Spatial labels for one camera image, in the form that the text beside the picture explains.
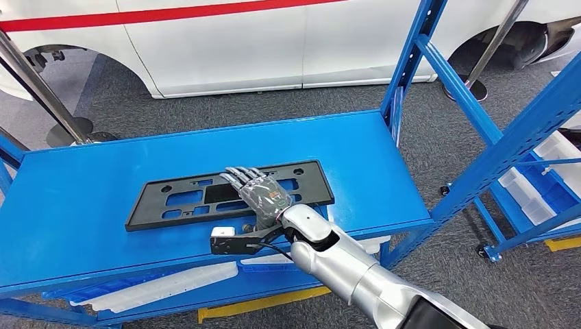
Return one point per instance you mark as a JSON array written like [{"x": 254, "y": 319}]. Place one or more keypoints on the blue plastic bin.
[{"x": 551, "y": 193}]

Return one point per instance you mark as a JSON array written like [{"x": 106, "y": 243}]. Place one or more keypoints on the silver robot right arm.
[{"x": 354, "y": 272}]

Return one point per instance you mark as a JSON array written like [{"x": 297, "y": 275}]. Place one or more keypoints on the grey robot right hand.
[{"x": 265, "y": 195}]

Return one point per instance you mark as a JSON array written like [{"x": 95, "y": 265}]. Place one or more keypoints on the white car body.
[{"x": 227, "y": 50}]

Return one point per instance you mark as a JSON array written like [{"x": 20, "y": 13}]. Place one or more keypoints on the blue metal shelf rack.
[{"x": 90, "y": 190}]

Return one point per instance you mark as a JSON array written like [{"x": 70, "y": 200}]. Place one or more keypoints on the yellow floor tape rectangle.
[{"x": 254, "y": 305}]

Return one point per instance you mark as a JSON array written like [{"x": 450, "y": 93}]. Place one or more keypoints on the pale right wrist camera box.
[{"x": 222, "y": 232}]

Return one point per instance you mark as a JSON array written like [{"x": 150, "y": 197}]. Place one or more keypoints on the blue wheeled rack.
[{"x": 490, "y": 222}]

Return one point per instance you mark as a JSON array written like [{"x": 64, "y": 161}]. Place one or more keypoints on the black plastic panel part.
[{"x": 150, "y": 213}]

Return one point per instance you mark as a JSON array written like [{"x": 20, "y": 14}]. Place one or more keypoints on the blue plastic tray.
[
  {"x": 268, "y": 268},
  {"x": 81, "y": 293}
]

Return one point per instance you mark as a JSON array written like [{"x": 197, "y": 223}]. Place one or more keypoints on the yellow floor tape strip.
[{"x": 565, "y": 244}]

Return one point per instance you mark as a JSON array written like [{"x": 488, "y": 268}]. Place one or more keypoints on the chrome stanchion post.
[
  {"x": 41, "y": 91},
  {"x": 495, "y": 43}
]

